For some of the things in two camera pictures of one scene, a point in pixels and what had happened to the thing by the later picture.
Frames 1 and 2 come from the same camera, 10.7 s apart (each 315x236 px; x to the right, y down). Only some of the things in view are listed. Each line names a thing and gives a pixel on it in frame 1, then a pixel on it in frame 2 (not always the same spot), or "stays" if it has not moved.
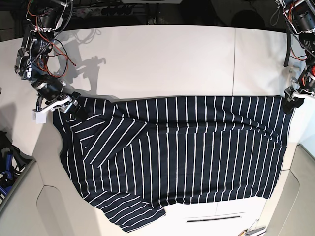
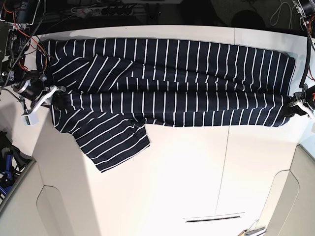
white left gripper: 79,114 → 61,100
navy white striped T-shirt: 129,157 → 107,90
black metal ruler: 213,219 stays
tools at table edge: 252,231 stays
